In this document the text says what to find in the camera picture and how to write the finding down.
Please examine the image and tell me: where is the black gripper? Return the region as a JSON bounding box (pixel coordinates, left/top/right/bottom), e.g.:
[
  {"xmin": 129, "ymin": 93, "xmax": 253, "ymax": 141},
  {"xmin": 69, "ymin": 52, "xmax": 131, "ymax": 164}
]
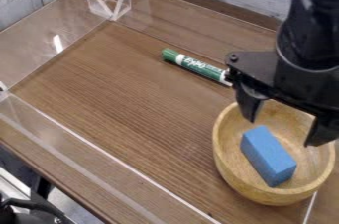
[{"xmin": 226, "ymin": 52, "xmax": 339, "ymax": 147}]

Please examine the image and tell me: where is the blue rectangular block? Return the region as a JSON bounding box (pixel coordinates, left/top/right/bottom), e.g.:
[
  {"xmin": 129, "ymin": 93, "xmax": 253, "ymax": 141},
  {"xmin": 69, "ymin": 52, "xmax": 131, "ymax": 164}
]
[{"xmin": 241, "ymin": 126, "xmax": 298, "ymax": 187}]

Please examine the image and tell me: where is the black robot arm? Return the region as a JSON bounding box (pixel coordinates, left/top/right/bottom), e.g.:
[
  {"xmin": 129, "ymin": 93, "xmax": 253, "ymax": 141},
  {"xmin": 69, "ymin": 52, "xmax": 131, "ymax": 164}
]
[{"xmin": 226, "ymin": 0, "xmax": 339, "ymax": 147}]

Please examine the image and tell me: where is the brown wooden bowl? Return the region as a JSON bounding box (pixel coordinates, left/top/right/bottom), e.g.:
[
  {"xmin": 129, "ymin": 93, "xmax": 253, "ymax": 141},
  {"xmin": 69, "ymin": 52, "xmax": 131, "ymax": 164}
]
[{"xmin": 213, "ymin": 100, "xmax": 337, "ymax": 206}]

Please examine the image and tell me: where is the green Expo marker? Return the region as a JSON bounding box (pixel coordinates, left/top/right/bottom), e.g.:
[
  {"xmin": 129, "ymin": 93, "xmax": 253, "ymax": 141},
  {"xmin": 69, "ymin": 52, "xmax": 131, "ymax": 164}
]
[{"xmin": 162, "ymin": 49, "xmax": 233, "ymax": 87}]

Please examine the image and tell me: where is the clear acrylic corner bracket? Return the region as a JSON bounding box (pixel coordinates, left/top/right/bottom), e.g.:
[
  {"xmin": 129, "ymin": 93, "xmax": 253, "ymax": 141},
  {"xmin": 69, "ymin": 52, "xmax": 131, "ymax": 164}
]
[{"xmin": 86, "ymin": 0, "xmax": 131, "ymax": 22}]

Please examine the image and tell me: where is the black cable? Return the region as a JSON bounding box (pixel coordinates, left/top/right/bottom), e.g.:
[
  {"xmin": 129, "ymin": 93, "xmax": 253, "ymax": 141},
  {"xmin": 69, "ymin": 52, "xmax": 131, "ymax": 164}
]
[{"xmin": 0, "ymin": 196, "xmax": 69, "ymax": 224}]

